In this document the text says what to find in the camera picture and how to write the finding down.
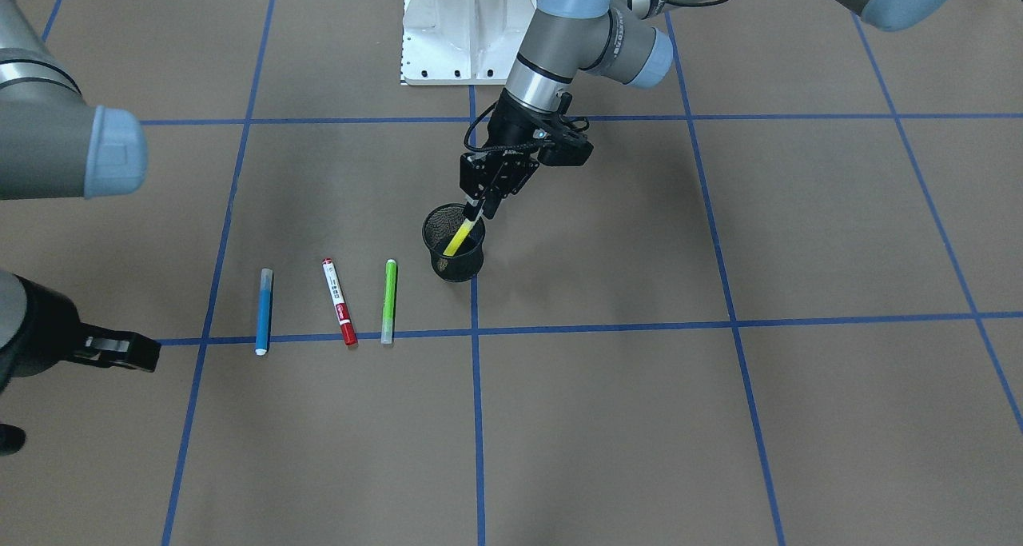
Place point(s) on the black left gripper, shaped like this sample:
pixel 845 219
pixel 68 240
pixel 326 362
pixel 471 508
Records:
pixel 508 125

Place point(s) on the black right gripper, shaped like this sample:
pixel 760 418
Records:
pixel 36 326

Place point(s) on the yellow highlighter pen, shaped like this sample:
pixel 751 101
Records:
pixel 463 241

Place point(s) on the green highlighter pen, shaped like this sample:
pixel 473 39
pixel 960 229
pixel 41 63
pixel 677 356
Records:
pixel 389 306

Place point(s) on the red white marker pen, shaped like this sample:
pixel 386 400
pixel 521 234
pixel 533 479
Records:
pixel 343 318

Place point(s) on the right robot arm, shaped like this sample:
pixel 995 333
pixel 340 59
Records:
pixel 53 144

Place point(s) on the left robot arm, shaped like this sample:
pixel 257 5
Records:
pixel 613 39

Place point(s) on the black mesh pen cup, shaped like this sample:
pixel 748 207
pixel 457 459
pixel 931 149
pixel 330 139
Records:
pixel 437 229

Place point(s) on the blue marker pen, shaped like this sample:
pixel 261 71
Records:
pixel 264 316

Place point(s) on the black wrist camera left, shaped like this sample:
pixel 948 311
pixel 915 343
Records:
pixel 564 147

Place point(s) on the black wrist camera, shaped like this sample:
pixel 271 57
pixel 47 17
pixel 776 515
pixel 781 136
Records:
pixel 564 147
pixel 12 439

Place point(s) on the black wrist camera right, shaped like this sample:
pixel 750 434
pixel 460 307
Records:
pixel 12 439

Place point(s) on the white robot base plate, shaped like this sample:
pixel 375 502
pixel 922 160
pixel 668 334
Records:
pixel 462 42

